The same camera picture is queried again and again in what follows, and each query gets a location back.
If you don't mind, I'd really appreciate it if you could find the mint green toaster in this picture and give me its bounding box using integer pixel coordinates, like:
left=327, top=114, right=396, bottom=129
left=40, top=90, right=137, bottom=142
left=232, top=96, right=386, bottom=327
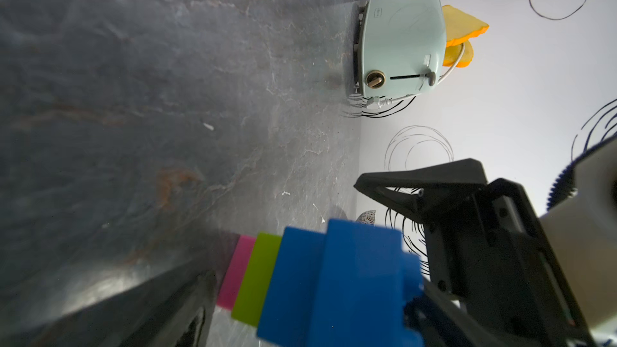
left=354, top=0, right=446, bottom=109

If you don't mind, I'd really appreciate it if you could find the orange toast slice right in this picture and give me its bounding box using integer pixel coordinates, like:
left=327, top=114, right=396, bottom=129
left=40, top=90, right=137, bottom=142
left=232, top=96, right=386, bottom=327
left=443, top=40, right=474, bottom=68

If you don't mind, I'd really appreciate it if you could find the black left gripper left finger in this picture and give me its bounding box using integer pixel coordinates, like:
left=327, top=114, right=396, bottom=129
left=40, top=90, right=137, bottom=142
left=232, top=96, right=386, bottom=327
left=110, top=270, right=217, bottom=346

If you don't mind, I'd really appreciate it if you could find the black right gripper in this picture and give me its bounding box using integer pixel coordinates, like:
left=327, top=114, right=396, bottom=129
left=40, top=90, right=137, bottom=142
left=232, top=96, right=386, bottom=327
left=354, top=158, right=595, bottom=346

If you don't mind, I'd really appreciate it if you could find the lime green long lego brick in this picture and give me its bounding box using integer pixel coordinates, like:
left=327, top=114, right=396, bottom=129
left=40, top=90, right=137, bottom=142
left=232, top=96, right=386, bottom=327
left=231, top=232, right=282, bottom=327

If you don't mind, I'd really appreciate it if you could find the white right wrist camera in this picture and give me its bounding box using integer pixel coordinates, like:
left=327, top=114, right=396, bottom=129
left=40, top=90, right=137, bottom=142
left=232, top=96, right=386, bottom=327
left=541, top=138, right=616, bottom=335

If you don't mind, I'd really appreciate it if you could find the blue long lego brick front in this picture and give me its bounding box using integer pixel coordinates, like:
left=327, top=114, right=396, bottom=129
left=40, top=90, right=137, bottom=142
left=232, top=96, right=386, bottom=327
left=307, top=220, right=424, bottom=346

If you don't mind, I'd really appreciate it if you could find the pink square lego brick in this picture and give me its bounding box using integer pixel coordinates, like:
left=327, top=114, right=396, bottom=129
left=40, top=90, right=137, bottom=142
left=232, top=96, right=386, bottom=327
left=216, top=236, right=256, bottom=311

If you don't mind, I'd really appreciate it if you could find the white sink strainer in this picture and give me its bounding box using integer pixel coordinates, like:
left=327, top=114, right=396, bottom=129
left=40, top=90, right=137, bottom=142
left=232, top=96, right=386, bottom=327
left=356, top=210, right=376, bottom=226

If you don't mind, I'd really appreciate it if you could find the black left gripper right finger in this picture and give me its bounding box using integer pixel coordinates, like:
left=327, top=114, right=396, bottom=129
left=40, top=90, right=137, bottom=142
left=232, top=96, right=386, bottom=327
left=409, top=279, right=482, bottom=346

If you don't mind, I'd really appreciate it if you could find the blue long lego brick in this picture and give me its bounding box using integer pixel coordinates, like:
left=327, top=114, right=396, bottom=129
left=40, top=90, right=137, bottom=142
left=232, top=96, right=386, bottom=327
left=307, top=220, right=424, bottom=346
left=257, top=227, right=326, bottom=346

